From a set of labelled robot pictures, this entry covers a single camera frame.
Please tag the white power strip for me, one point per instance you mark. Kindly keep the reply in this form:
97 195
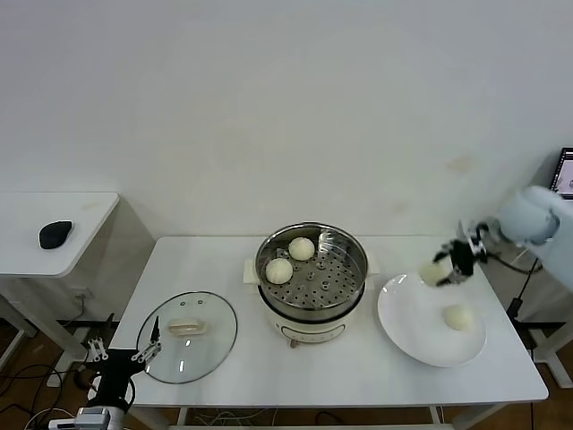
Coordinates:
54 380

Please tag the black computer mouse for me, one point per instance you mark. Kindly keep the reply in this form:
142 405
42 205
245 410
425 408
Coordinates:
54 234

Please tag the round white plate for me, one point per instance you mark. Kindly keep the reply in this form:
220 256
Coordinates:
416 327

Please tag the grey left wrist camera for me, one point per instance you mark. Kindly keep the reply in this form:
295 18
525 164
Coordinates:
91 415

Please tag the white steamed baozi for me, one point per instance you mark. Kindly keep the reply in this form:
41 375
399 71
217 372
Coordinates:
301 249
279 271
458 317
432 273

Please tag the white side table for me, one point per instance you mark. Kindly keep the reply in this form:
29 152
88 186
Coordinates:
53 251

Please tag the white wall outlet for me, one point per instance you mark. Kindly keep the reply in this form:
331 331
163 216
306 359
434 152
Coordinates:
82 294

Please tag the open black laptop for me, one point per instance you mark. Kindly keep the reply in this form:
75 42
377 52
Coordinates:
565 172

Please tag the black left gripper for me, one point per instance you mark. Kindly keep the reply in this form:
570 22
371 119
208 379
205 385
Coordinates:
117 372

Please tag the cream electric cooker pot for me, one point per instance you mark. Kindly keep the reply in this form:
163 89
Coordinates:
313 333

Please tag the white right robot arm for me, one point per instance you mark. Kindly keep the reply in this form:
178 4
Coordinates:
528 215

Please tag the white table underframe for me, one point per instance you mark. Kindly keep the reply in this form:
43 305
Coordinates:
436 414

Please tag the round glass pot lid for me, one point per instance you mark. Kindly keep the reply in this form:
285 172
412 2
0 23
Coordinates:
188 327

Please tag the brown round floor object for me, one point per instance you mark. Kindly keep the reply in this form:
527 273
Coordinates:
82 380

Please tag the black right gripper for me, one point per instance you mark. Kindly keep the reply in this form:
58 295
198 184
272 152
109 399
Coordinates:
470 244

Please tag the stainless steel steamer basket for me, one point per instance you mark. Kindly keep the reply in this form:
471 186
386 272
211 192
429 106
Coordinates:
322 304

